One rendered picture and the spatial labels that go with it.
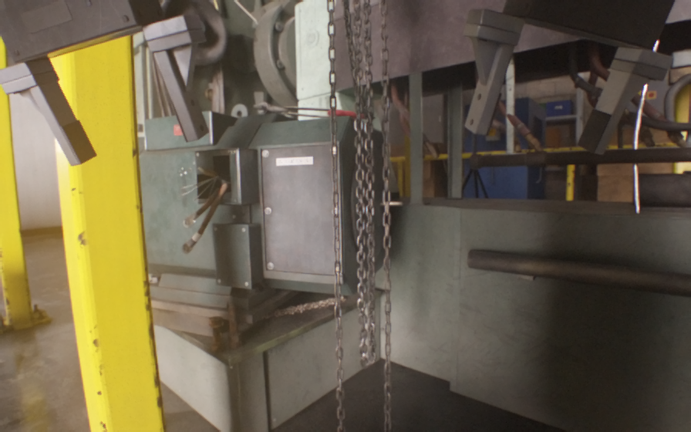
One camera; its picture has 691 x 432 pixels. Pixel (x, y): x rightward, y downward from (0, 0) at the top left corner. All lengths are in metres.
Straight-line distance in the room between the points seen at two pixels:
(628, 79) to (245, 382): 0.94
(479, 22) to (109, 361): 0.67
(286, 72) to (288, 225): 1.00
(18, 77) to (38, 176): 6.16
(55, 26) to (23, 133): 6.23
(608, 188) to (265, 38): 3.19
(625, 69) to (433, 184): 3.92
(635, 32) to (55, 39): 0.49
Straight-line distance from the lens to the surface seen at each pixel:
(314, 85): 1.61
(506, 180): 3.75
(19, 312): 2.40
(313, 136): 0.85
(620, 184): 3.88
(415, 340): 1.35
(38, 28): 0.40
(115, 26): 0.36
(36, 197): 6.58
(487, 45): 0.35
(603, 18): 0.39
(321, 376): 1.22
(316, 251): 0.83
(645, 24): 0.41
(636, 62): 0.43
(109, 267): 0.65
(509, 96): 1.21
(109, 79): 0.66
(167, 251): 1.12
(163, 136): 1.10
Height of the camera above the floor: 0.69
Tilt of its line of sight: 6 degrees down
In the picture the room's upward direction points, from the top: 1 degrees counter-clockwise
